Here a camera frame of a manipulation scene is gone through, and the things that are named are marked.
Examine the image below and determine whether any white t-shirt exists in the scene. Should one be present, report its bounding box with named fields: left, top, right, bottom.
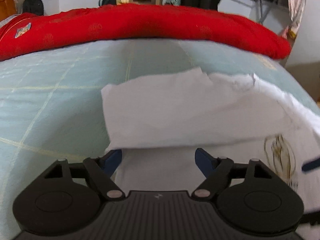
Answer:
left=100, top=65, right=320, bottom=240

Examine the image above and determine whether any teal plaid bed blanket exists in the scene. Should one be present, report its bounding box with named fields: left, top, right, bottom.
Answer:
left=1, top=39, right=319, bottom=239

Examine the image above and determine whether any red quilt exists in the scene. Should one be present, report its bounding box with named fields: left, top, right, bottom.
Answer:
left=1, top=3, right=291, bottom=60

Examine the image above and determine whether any grey plaid pillow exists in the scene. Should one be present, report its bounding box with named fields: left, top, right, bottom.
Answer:
left=0, top=14, right=18, bottom=28

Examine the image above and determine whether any pink striped curtain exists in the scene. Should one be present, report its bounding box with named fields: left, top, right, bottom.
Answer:
left=282, top=0, right=306, bottom=40

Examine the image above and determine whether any wooden headboard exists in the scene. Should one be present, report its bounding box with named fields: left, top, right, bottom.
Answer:
left=0, top=0, right=17, bottom=21

